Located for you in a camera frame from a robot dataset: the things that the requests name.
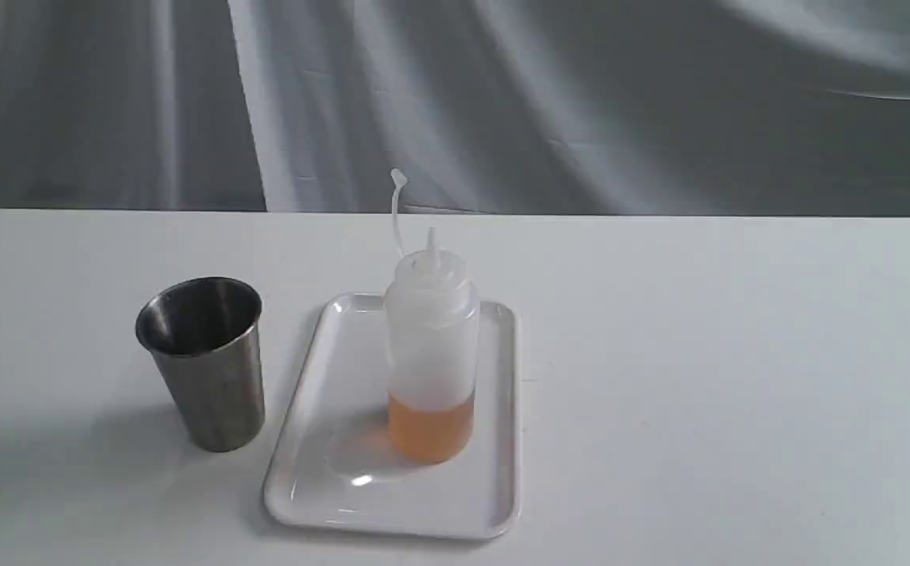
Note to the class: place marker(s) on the translucent squeeze bottle amber liquid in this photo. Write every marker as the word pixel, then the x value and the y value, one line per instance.
pixel 432 311

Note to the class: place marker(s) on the stainless steel cup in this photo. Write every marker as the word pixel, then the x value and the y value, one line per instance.
pixel 203 335

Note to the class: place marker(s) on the white plastic tray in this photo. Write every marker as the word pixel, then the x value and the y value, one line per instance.
pixel 333 466

